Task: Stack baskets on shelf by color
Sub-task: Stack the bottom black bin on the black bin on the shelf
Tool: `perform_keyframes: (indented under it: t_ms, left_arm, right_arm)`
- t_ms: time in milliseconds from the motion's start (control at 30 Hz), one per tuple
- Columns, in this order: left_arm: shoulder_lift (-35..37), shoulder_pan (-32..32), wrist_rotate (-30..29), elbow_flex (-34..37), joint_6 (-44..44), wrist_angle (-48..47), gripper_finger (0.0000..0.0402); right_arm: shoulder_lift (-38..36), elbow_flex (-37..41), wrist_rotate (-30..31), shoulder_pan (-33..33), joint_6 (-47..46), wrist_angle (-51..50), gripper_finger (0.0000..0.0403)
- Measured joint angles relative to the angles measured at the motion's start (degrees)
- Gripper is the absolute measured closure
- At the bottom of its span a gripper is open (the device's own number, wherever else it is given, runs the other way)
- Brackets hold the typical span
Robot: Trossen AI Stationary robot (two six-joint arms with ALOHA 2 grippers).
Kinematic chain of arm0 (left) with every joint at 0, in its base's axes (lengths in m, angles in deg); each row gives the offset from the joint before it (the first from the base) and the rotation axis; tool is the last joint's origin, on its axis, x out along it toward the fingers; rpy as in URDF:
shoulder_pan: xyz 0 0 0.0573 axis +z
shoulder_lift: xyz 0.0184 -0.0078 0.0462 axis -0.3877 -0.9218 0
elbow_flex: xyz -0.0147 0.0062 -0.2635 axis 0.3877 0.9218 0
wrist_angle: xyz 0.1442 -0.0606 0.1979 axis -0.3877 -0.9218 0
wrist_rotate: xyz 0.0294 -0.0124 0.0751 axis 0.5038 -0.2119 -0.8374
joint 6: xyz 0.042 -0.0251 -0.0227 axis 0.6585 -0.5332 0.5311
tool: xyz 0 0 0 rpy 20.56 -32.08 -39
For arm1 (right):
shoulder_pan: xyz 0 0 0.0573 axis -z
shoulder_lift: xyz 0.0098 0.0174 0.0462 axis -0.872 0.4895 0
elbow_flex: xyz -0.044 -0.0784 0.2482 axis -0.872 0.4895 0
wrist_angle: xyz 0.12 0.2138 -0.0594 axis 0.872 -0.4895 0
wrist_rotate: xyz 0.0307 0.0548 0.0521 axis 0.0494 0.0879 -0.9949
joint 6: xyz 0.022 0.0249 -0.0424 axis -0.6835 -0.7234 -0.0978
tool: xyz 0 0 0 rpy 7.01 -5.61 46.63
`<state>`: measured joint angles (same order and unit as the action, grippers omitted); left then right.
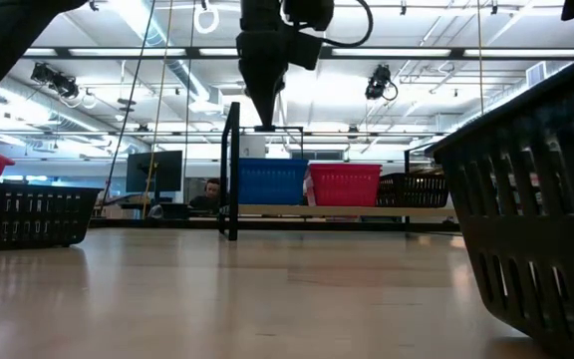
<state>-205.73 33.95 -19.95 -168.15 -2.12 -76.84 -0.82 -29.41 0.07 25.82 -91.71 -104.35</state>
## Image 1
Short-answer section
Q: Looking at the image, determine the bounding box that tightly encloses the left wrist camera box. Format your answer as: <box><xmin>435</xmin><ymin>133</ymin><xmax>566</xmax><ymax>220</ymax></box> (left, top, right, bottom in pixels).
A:
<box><xmin>286</xmin><ymin>30</ymin><xmax>324</xmax><ymax>71</ymax></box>

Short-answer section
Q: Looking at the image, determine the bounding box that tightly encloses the yellow hanging cable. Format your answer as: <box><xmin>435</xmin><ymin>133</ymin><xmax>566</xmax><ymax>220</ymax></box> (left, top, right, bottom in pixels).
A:
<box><xmin>141</xmin><ymin>0</ymin><xmax>174</xmax><ymax>220</ymax></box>

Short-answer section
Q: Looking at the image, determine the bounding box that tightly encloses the dark background desk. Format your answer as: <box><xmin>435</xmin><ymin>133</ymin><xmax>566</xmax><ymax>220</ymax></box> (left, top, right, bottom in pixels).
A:
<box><xmin>98</xmin><ymin>194</ymin><xmax>228</xmax><ymax>221</ymax></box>

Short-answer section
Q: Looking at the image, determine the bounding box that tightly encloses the black overhead rig beam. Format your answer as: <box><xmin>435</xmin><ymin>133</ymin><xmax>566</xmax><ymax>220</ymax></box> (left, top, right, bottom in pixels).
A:
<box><xmin>21</xmin><ymin>46</ymin><xmax>574</xmax><ymax>60</ymax></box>

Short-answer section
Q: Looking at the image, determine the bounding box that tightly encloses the long thin black cable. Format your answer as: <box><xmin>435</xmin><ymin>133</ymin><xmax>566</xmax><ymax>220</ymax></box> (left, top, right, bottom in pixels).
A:
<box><xmin>100</xmin><ymin>0</ymin><xmax>157</xmax><ymax>200</ymax></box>

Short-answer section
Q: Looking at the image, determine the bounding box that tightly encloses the black ceiling-mounted device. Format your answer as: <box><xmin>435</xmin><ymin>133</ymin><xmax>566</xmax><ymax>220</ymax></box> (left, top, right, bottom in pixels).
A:
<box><xmin>365</xmin><ymin>63</ymin><xmax>399</xmax><ymax>102</ymax></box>
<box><xmin>30</xmin><ymin>62</ymin><xmax>80</xmax><ymax>100</ymax></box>

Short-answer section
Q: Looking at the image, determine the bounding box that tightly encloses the person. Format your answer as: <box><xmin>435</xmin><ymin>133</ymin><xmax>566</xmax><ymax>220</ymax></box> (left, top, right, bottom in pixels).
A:
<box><xmin>188</xmin><ymin>178</ymin><xmax>228</xmax><ymax>210</ymax></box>

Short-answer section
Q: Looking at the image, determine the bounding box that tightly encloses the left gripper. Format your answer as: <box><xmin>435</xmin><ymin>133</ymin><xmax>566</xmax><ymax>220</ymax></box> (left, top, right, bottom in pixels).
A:
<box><xmin>235</xmin><ymin>0</ymin><xmax>336</xmax><ymax>130</ymax></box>

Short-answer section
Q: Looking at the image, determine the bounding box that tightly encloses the black plastic slotted basket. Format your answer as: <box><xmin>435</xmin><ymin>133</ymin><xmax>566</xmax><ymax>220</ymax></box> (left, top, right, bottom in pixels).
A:
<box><xmin>0</xmin><ymin>182</ymin><xmax>103</xmax><ymax>253</ymax></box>
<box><xmin>425</xmin><ymin>47</ymin><xmax>574</xmax><ymax>359</ymax></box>
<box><xmin>376</xmin><ymin>173</ymin><xmax>450</xmax><ymax>208</ymax></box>

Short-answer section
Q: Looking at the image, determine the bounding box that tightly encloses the white hanging cable loop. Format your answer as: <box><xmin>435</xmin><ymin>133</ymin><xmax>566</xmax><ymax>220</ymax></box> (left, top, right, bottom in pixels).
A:
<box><xmin>192</xmin><ymin>0</ymin><xmax>222</xmax><ymax>35</ymax></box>

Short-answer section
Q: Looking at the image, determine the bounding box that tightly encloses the wooden shelf with black frame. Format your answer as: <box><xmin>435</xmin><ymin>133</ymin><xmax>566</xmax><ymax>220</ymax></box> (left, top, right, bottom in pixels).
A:
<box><xmin>218</xmin><ymin>102</ymin><xmax>460</xmax><ymax>241</ymax></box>

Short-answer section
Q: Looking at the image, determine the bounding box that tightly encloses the black aluminium table frame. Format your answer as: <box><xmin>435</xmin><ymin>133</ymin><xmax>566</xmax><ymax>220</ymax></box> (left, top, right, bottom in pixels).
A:
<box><xmin>90</xmin><ymin>217</ymin><xmax>462</xmax><ymax>233</ymax></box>

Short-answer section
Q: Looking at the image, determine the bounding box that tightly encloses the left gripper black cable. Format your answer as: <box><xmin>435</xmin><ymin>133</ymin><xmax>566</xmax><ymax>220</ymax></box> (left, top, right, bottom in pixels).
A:
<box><xmin>316</xmin><ymin>0</ymin><xmax>374</xmax><ymax>50</ymax></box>

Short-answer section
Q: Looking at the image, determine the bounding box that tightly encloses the black background monitor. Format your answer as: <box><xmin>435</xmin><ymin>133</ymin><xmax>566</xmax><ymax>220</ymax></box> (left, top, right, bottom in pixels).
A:
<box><xmin>126</xmin><ymin>150</ymin><xmax>184</xmax><ymax>193</ymax></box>

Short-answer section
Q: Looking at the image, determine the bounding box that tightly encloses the blue plastic slotted basket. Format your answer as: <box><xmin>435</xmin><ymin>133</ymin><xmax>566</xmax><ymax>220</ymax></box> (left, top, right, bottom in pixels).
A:
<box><xmin>237</xmin><ymin>163</ymin><xmax>310</xmax><ymax>171</ymax></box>
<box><xmin>238</xmin><ymin>168</ymin><xmax>310</xmax><ymax>206</ymax></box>
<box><xmin>237</xmin><ymin>158</ymin><xmax>310</xmax><ymax>166</ymax></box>

